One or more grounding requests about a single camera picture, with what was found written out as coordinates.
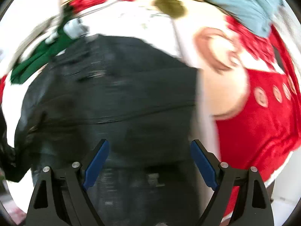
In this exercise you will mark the red floral plush blanket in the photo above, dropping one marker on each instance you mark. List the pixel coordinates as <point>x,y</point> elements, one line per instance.
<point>253,87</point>

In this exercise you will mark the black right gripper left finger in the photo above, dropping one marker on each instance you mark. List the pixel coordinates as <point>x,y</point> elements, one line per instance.
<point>60,195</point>

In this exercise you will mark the black zippered jacket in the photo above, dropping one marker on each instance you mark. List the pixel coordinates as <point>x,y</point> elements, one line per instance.
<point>140,99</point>

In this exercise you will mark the green white fleece jacket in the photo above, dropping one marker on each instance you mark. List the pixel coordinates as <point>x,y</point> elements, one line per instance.
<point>66,33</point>

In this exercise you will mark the white quilted sheet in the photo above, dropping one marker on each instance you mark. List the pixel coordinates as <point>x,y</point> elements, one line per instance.
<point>116,18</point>

